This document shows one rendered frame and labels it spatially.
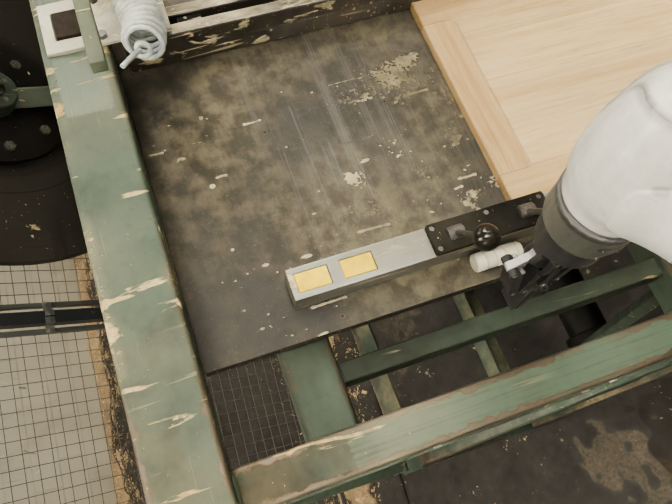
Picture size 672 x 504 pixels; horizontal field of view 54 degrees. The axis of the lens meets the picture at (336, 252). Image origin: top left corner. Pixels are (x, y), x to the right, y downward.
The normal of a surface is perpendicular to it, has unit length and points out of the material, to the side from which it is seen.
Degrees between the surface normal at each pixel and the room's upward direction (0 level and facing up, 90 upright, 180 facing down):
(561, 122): 54
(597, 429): 0
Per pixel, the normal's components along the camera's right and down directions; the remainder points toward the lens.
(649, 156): -0.64, 0.54
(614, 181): -0.73, 0.59
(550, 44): 0.07, -0.40
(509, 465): -0.73, 0.00
